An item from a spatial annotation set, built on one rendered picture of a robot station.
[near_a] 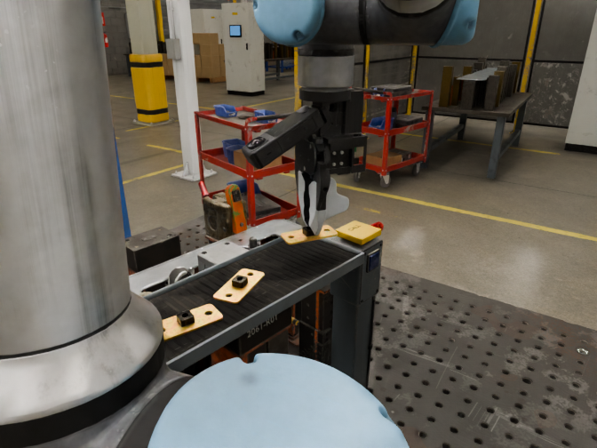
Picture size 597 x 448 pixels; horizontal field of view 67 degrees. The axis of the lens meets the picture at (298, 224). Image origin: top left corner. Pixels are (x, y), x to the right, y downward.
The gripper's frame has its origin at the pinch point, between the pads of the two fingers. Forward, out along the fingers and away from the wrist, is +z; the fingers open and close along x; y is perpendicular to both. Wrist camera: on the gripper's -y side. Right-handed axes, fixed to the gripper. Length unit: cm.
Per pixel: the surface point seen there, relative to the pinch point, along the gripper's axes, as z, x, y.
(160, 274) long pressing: 21.2, 32.1, -20.8
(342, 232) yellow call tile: 5.2, 5.6, 8.8
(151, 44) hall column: -2, 745, 54
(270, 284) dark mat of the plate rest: 5.1, -6.3, -8.6
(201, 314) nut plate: 4.8, -10.0, -19.0
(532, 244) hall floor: 122, 155, 252
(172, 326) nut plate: 4.8, -11.3, -22.6
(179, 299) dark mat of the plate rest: 5.1, -5.1, -20.8
